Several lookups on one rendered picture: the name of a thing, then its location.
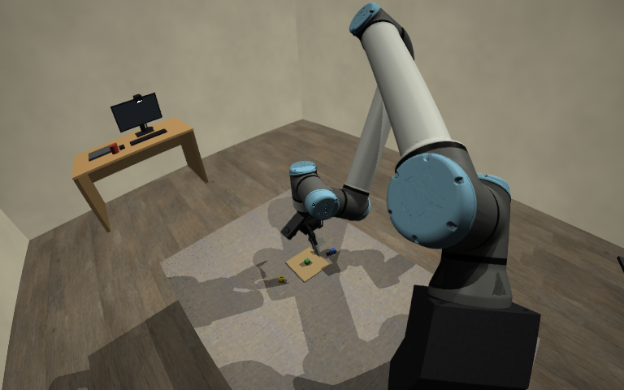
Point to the tan flat mat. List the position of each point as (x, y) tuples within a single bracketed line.
[(305, 272)]

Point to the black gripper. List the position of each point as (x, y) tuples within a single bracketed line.
[(308, 228)]

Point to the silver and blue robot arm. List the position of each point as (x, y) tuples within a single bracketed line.
[(431, 200)]

